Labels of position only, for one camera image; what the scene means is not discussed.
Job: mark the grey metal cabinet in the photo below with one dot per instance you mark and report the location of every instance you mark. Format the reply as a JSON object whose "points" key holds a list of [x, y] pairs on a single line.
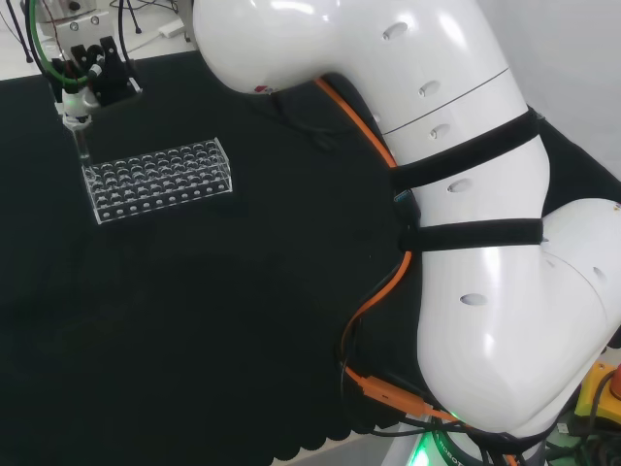
{"points": [[188, 24]]}

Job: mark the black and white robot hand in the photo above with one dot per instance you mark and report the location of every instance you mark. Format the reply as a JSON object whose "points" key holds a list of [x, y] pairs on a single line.
{"points": [[111, 73]]}

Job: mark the black bench cloth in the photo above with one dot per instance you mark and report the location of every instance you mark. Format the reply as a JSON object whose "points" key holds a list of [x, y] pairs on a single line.
{"points": [[194, 301]]}

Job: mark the clear plastic test tube rack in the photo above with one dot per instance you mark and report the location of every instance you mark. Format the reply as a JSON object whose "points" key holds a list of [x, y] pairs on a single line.
{"points": [[155, 179]]}

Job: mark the clear glass test tube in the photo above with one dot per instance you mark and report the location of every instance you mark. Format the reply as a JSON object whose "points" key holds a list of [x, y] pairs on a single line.
{"points": [[82, 145]]}

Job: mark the white power strip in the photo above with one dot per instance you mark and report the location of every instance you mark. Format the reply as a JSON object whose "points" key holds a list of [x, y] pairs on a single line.
{"points": [[172, 29]]}

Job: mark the black tripod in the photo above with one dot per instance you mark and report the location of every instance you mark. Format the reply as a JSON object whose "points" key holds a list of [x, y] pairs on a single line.
{"points": [[23, 41], [135, 22]]}

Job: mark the yellow stop button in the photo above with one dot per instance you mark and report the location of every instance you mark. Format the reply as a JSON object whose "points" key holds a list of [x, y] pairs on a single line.
{"points": [[589, 388]]}

